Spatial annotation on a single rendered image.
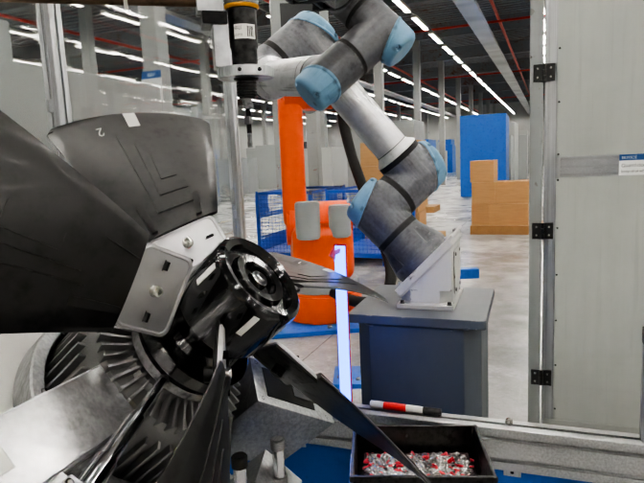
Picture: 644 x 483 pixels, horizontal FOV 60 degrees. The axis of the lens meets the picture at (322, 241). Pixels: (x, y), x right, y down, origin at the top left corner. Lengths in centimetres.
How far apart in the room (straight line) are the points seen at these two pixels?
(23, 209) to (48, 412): 19
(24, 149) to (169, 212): 23
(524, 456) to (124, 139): 85
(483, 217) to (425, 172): 855
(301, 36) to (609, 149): 146
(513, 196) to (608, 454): 881
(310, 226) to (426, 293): 315
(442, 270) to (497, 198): 855
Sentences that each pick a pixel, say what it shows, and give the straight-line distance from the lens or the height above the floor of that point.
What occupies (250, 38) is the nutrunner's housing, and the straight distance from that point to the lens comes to 73.
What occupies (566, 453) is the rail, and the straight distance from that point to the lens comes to 112.
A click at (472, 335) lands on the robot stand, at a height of 96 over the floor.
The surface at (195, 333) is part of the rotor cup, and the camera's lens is 62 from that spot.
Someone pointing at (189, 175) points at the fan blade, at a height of 134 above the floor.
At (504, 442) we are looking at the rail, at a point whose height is 84.
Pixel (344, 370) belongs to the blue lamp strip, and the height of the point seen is 94.
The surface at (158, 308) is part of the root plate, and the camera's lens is 62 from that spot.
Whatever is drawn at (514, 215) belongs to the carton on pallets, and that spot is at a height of 31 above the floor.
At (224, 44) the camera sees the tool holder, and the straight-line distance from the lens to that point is 73.
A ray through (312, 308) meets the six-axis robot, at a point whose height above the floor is 18.
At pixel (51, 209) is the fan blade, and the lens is 56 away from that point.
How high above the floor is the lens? 135
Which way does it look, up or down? 8 degrees down
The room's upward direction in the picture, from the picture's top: 3 degrees counter-clockwise
